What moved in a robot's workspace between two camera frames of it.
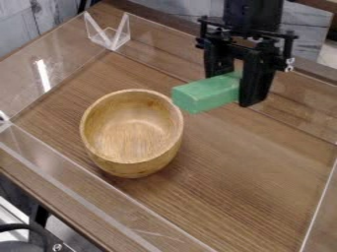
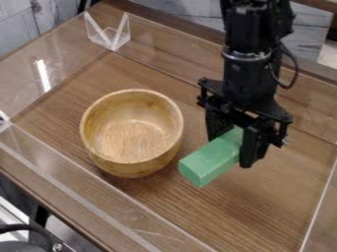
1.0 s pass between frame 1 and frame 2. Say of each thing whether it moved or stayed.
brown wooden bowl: stayed
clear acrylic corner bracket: stayed
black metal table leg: stayed
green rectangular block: moved
